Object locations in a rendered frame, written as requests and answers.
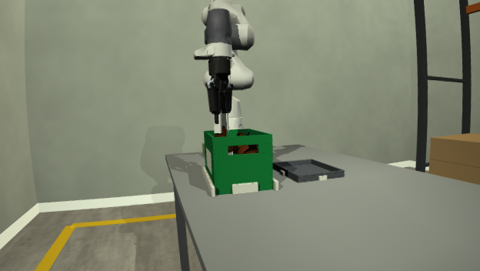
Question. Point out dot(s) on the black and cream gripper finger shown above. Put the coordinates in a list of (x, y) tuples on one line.
[(214, 101), (226, 103)]

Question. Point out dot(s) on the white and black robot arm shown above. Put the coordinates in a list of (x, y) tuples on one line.
[(224, 38)]

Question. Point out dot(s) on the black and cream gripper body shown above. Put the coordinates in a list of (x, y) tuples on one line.
[(219, 69)]

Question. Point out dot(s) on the green bottle crate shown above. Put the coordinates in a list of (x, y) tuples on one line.
[(243, 168)]

